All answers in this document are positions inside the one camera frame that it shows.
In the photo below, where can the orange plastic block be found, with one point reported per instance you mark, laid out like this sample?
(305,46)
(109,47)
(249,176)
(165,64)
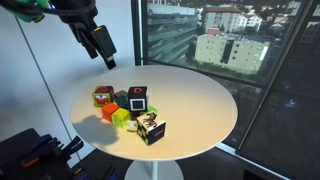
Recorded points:
(109,111)

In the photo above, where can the grey plastic block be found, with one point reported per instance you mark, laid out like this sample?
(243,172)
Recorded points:
(120,93)

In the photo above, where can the green plastic mount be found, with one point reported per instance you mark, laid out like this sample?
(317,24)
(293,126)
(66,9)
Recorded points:
(31,11)

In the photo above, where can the multicoloured soft toy block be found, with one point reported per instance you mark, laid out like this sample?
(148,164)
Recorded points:
(101,97)

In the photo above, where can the grey glass building outside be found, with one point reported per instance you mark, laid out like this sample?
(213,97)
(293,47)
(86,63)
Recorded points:
(170,30)

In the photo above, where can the white table pedestal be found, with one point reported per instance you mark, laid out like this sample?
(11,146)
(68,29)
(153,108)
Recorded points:
(146,171)

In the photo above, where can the white red-roofed building outside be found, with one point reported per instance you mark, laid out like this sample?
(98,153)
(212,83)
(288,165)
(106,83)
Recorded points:
(223,18)

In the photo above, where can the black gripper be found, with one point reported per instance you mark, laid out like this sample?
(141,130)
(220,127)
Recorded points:
(75,11)

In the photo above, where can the blue plastic block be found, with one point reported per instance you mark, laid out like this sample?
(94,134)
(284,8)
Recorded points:
(122,102)

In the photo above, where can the zebra print soft toy block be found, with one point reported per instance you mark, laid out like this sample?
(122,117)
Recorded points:
(150,128)

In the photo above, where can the black tool cart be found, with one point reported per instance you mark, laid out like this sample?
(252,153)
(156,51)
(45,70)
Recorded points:
(16,156)

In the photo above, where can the green plastic block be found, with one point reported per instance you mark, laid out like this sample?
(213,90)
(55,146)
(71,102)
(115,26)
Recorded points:
(152,109)

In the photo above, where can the yellow-green plastic block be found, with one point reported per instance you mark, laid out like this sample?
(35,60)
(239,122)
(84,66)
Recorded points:
(120,117)

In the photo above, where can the black soft toy block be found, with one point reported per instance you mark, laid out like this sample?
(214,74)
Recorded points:
(137,100)

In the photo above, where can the beige building outside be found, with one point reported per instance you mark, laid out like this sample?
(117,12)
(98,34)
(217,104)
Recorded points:
(213,50)

